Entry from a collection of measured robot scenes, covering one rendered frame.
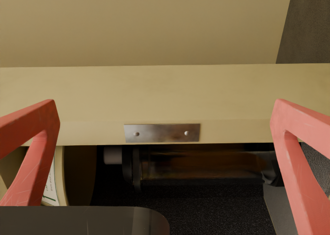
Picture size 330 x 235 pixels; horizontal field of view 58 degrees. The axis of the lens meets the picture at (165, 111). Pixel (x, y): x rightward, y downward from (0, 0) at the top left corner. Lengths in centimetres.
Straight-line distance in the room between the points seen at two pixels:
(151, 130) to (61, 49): 50
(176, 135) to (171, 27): 43
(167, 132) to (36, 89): 15
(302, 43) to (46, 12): 52
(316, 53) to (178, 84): 30
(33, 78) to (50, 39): 38
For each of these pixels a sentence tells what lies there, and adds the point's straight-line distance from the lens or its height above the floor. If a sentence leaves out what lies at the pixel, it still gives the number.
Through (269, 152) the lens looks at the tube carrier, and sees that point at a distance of 42.
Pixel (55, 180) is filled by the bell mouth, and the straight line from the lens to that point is 38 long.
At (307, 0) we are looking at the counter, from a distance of 62.
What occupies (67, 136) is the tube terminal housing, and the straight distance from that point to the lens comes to 30.
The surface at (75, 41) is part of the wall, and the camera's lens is 73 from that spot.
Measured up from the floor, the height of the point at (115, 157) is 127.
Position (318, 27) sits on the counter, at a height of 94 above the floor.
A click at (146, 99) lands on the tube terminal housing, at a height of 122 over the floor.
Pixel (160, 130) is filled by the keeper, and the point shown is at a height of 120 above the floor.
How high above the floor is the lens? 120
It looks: level
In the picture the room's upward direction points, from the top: 91 degrees counter-clockwise
